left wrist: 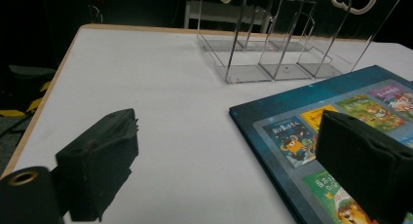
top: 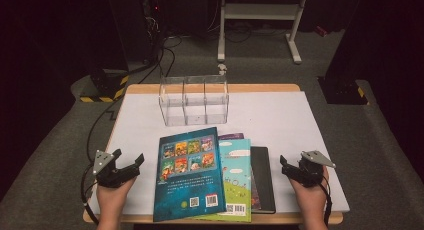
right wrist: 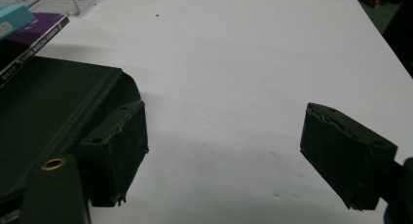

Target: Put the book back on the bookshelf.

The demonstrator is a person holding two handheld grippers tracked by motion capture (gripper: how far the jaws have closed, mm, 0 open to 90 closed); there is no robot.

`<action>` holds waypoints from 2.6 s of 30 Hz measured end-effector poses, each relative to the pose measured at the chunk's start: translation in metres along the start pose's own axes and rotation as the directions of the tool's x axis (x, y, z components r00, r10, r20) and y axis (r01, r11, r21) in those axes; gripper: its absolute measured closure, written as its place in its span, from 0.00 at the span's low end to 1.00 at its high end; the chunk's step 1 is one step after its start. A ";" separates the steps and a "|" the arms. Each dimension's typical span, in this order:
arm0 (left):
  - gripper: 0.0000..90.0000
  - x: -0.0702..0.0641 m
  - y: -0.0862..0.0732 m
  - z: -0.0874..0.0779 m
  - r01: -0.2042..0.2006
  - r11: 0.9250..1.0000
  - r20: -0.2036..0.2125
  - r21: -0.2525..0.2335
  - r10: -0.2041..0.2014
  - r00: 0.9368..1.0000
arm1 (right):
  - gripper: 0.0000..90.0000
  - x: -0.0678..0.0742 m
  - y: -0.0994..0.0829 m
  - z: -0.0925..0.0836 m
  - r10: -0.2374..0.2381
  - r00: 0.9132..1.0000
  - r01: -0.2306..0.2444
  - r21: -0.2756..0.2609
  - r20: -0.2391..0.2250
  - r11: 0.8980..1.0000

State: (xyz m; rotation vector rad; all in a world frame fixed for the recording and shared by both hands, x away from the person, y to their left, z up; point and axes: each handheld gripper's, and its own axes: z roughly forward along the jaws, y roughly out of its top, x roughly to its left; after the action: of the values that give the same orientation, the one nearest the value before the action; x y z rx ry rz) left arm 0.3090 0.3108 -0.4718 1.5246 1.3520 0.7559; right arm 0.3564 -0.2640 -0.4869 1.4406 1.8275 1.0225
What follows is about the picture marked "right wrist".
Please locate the colourful cartoon animal book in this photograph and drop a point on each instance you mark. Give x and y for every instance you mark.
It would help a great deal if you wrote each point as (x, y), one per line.
(13, 19)

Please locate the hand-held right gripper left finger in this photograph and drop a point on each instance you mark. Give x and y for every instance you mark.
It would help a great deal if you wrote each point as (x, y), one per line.
(113, 159)

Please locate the purple book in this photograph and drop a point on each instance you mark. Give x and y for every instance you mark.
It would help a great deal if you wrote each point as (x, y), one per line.
(34, 30)

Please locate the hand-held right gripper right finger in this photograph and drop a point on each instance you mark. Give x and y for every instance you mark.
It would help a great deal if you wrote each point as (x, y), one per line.
(344, 159)

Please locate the black hardcover book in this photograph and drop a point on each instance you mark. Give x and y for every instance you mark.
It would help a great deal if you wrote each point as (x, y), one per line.
(48, 107)

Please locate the small red object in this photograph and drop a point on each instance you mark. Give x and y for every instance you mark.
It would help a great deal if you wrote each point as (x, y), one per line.
(372, 0)

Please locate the clear acrylic book rack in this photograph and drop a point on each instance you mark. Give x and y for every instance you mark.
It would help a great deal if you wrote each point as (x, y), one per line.
(61, 1)

